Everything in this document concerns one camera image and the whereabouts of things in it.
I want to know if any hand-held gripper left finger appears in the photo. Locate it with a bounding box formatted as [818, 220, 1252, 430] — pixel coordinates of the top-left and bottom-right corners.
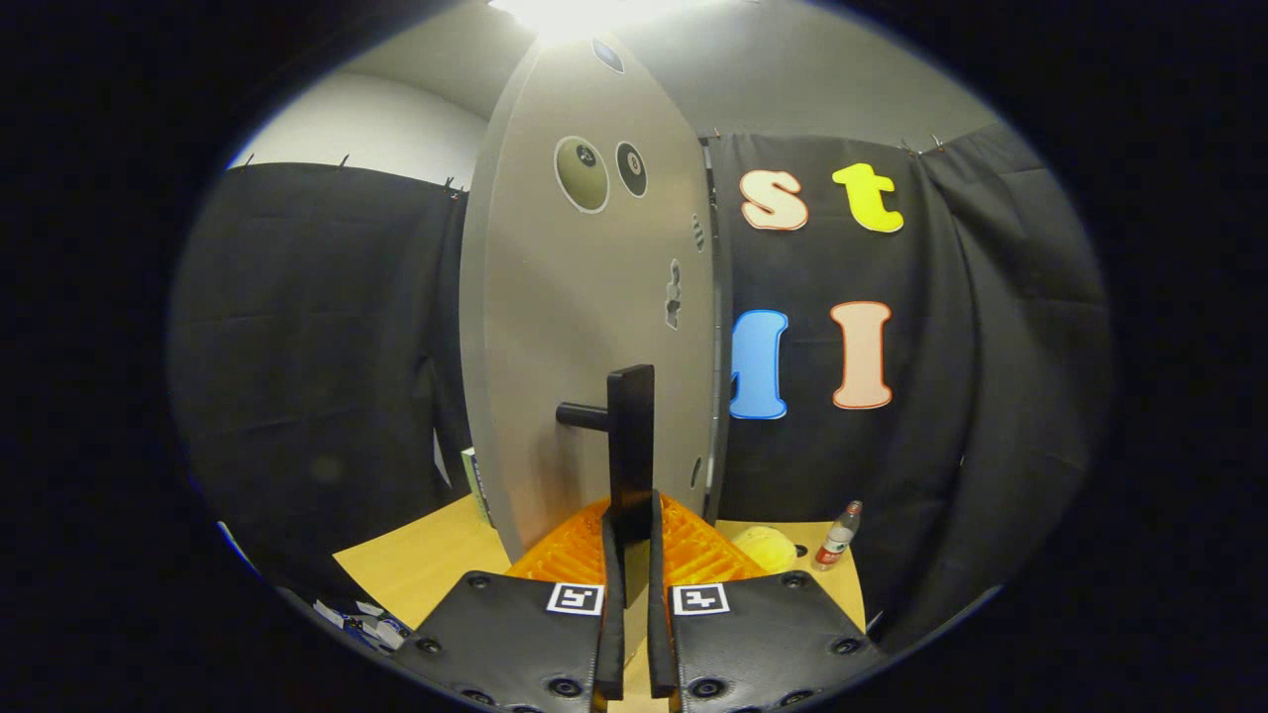
[391, 495, 628, 713]

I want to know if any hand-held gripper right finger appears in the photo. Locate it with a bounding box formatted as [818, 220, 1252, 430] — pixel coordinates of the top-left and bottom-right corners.
[648, 489, 888, 713]

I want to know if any black cabinet door handle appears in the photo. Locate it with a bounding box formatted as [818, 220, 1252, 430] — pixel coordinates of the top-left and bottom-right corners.
[556, 364, 657, 607]

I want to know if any dark grey shoe cabinet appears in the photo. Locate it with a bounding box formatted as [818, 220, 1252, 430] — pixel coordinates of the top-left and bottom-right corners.
[699, 137, 736, 524]

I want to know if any yellow plush toy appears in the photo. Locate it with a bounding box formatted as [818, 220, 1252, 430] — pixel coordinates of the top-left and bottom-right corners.
[731, 526, 799, 575]

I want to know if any clear plastic bottle red label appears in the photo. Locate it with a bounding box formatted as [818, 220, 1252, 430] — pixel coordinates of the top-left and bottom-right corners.
[814, 500, 864, 572]

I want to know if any small printed cards pile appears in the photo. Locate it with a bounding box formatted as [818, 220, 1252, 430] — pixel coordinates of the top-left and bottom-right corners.
[312, 594, 412, 657]

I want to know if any black backdrop cloth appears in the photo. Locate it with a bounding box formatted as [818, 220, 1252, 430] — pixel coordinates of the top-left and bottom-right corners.
[168, 124, 1120, 655]

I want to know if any large ceiling light panel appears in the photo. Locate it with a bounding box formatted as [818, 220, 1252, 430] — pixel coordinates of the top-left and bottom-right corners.
[488, 0, 694, 43]

